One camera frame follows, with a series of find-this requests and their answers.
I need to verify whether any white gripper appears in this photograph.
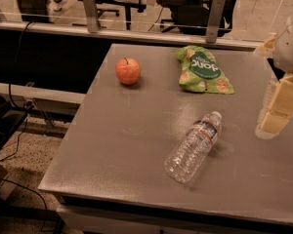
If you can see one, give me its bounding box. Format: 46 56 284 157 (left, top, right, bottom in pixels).
253 13 293 135

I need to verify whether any green rice chip bag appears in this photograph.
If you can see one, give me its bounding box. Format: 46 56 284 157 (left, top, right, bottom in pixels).
175 45 234 95

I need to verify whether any red apple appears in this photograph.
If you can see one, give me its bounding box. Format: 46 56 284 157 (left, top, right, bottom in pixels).
115 58 141 85

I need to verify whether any dark office chair right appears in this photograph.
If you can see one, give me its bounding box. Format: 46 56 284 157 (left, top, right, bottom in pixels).
157 0 236 37

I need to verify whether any clear plastic water bottle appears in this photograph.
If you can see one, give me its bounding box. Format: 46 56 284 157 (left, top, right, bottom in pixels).
164 111 222 183

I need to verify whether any person standing in background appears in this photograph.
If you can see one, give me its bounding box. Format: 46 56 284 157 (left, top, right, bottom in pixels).
17 0 67 23

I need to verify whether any right metal bracket post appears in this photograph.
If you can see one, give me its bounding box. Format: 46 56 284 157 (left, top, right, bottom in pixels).
205 0 226 44

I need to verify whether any metal bracket post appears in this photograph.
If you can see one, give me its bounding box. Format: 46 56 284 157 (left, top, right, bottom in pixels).
205 0 226 44
82 0 100 33

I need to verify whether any left metal bracket post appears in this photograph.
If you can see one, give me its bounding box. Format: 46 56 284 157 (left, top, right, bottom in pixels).
82 0 100 33

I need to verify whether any black power cable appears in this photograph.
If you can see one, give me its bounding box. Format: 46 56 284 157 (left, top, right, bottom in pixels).
0 20 50 232

